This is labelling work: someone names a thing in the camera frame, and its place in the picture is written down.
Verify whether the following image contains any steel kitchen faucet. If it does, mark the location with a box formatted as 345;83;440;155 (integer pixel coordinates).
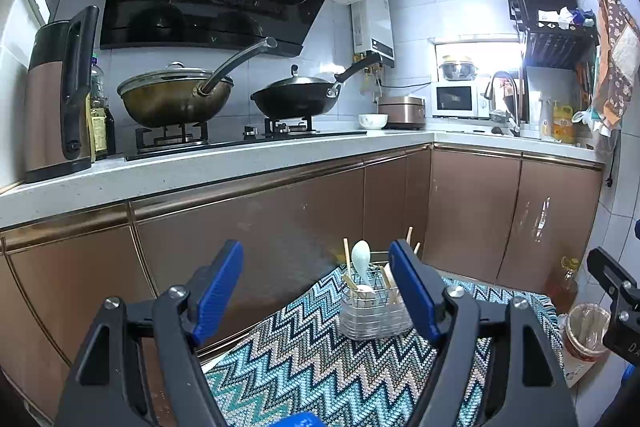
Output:
483;70;521;136

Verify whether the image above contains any white ceramic bowl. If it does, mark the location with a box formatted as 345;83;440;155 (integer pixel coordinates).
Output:
358;114;388;131

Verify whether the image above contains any zigzag teal woven mat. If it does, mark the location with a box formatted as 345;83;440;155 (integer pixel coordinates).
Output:
202;263;566;427

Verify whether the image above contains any white microwave oven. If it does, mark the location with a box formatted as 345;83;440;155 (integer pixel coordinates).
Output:
431;80;489;119

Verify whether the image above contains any pink ceramic spoon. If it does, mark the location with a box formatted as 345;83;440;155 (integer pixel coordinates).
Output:
383;263;399;303

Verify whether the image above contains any small lined trash bin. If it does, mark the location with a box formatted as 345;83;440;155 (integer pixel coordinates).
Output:
562;303;611;387

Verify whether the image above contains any brown electric kettle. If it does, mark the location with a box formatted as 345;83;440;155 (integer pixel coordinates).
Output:
24;5;99;183

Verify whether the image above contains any brown rice cooker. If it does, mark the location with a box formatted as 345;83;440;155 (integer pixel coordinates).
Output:
378;96;426;130

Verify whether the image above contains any brass-coloured wok with lid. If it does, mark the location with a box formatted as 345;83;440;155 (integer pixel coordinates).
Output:
117;37;278;128

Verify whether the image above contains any oil bottle on floor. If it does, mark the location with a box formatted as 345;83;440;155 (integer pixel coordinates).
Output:
544;256;580;314

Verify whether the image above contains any light blue ceramic spoon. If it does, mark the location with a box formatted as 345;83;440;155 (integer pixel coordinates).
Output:
350;239;371;286

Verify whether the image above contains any orange patterned hanging cloth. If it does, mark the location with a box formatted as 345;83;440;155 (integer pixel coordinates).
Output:
592;0;639;133

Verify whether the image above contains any black wall dish rack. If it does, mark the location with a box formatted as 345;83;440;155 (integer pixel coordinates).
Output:
508;0;598;69

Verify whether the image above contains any yellow oil jug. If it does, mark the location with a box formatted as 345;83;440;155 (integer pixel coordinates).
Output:
552;101;575;144

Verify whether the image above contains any clear plastic utensil holder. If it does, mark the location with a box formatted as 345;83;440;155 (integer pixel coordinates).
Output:
338;285;413;341

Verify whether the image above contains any white gas water heater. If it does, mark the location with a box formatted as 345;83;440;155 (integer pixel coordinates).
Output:
350;0;395;68

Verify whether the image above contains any black gas stove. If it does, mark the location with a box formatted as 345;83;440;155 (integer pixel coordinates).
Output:
124;117;367;161

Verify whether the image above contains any dark sauce bottle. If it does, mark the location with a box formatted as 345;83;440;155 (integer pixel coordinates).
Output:
104;100;116;156

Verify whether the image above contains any cooking oil bottle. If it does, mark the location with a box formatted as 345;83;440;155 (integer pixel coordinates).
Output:
90;54;107;160

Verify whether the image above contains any black wok with lid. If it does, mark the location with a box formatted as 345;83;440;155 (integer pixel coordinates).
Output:
250;53;383;120

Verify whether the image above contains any white ceramic spoon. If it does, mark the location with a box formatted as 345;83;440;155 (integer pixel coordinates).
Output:
354;284;376;300

